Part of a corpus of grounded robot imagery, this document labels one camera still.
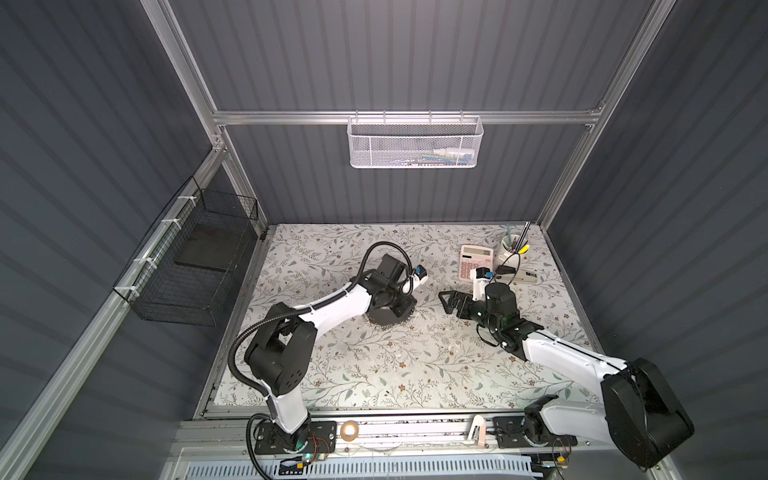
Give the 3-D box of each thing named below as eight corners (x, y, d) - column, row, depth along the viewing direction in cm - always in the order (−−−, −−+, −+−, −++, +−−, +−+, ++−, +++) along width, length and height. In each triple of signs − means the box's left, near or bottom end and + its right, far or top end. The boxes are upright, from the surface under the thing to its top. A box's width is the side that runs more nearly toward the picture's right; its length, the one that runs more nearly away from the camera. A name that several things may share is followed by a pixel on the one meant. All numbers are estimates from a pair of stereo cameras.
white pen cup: (497, 273, 107) (506, 255, 99) (491, 253, 113) (499, 234, 105) (520, 273, 107) (531, 255, 99) (513, 253, 113) (523, 234, 105)
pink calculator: (459, 279, 106) (460, 274, 104) (459, 249, 115) (461, 244, 113) (493, 284, 105) (495, 278, 102) (490, 253, 114) (493, 247, 111)
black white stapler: (495, 281, 106) (498, 273, 102) (494, 272, 109) (498, 264, 105) (534, 286, 104) (540, 278, 101) (533, 277, 107) (538, 269, 103)
